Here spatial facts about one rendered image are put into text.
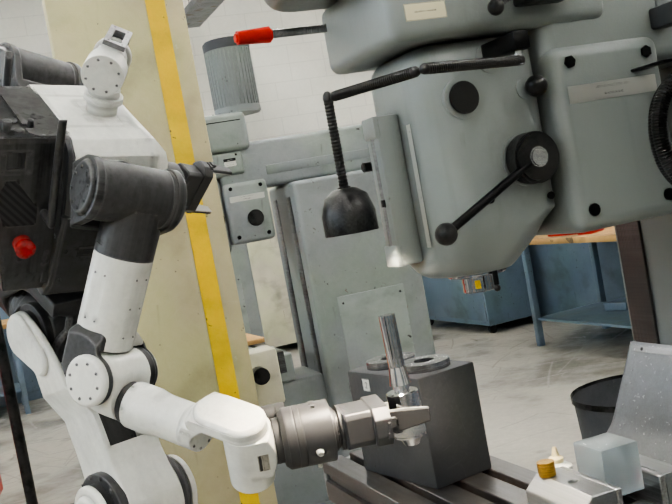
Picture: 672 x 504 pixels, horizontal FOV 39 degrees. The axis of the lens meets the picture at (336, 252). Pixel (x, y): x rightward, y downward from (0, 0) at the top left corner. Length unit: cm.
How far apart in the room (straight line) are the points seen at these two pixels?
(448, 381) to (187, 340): 153
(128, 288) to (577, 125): 68
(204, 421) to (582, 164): 63
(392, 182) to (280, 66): 966
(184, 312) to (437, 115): 184
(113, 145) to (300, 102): 947
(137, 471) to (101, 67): 67
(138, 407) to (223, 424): 16
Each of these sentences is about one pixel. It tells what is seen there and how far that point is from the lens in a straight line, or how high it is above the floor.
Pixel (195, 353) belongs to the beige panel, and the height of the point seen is 106.
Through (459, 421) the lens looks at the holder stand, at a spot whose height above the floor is 105.
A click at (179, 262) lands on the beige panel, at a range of 298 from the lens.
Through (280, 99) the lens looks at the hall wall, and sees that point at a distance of 1087.
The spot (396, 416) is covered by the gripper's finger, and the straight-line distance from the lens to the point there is 135.
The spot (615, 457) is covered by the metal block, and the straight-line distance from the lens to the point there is 120.
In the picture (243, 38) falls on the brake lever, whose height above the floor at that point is 170.
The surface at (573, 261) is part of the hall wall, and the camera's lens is 858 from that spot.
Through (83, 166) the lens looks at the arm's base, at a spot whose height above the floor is 156.
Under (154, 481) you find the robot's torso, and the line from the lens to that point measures 167.
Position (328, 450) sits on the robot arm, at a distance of 133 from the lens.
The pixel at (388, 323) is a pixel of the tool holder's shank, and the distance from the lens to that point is 135.
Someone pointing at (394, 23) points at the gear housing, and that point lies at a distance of 124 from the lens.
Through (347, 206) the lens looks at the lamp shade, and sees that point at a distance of 121.
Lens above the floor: 144
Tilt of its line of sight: 3 degrees down
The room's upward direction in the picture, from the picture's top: 10 degrees counter-clockwise
